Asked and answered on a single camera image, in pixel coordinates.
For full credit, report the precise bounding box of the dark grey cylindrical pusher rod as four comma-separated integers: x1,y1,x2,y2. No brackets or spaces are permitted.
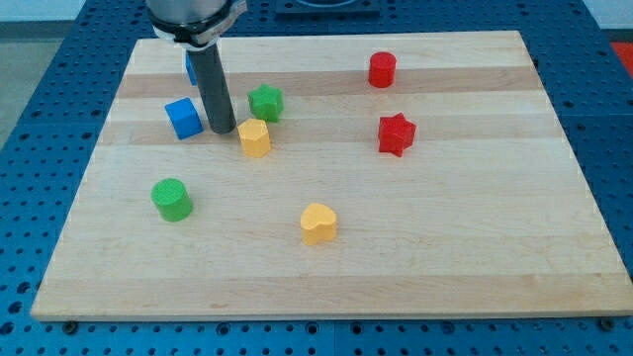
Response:
187,44,236,134

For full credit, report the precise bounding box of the yellow hexagon block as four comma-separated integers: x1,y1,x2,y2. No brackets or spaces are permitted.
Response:
237,119,271,158

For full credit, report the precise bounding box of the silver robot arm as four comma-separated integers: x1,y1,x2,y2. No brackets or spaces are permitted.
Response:
146,0,247,134

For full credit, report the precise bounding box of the yellow heart block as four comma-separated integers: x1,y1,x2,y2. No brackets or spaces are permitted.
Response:
300,203,337,245

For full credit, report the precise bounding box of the blue cube block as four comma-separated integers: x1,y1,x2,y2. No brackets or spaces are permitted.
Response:
164,98,204,139

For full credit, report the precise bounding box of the green star block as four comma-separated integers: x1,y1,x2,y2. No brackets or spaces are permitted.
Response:
247,84,284,123

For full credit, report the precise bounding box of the blue block behind rod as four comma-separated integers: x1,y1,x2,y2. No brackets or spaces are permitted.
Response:
185,52,197,86

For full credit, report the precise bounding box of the green cylinder block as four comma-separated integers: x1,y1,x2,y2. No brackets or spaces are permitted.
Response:
150,178,193,223

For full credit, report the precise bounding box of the red cylinder block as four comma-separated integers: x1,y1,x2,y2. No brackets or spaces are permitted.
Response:
368,51,397,88

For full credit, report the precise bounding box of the red star block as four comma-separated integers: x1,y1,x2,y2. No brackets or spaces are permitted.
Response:
378,113,416,157

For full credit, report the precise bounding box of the wooden board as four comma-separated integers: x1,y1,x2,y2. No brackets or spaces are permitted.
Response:
31,31,632,321

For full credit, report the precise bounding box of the dark blue base plate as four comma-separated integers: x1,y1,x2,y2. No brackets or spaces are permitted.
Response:
274,0,381,18

